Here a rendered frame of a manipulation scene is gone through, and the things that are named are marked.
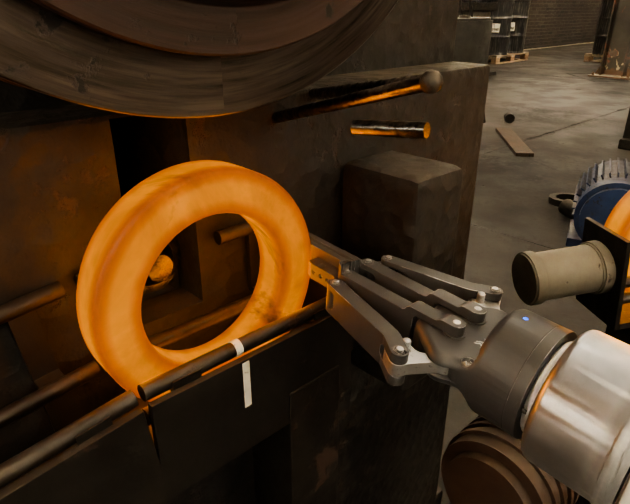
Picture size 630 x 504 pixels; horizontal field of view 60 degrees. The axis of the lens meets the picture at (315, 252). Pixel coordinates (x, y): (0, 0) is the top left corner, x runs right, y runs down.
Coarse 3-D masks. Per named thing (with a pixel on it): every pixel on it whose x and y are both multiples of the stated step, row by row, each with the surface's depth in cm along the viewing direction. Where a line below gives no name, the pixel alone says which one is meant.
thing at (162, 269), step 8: (168, 248) 47; (160, 256) 46; (168, 256) 46; (160, 264) 46; (168, 264) 46; (152, 272) 46; (160, 272) 46; (168, 272) 47; (152, 280) 46; (160, 280) 46
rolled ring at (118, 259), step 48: (144, 192) 35; (192, 192) 36; (240, 192) 38; (96, 240) 34; (144, 240) 34; (288, 240) 43; (96, 288) 33; (288, 288) 44; (96, 336) 34; (144, 336) 36; (240, 336) 44
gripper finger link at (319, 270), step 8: (312, 264) 44; (320, 264) 44; (328, 264) 44; (312, 272) 45; (320, 272) 44; (328, 272) 43; (336, 272) 43; (320, 280) 44; (328, 280) 44; (328, 296) 41; (328, 304) 41
